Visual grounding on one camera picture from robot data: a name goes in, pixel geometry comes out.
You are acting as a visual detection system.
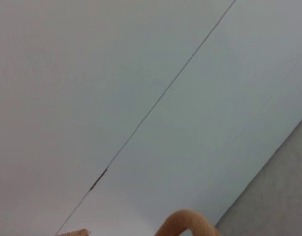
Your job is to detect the brown jute handbag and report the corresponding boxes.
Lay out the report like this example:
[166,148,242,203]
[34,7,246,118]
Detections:
[54,209,224,236]

